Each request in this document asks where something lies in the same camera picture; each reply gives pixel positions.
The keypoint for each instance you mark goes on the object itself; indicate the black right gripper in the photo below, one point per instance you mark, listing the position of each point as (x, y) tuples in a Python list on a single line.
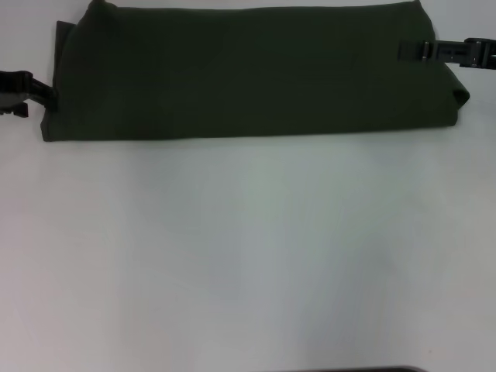
[(482, 53)]

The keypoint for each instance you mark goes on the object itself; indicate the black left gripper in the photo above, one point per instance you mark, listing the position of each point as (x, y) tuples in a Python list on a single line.
[(13, 82)]

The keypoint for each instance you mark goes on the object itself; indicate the dark green FREE t-shirt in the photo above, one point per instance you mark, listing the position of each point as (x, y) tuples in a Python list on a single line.
[(252, 77)]

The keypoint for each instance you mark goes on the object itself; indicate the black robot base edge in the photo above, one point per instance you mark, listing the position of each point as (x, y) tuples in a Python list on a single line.
[(348, 369)]

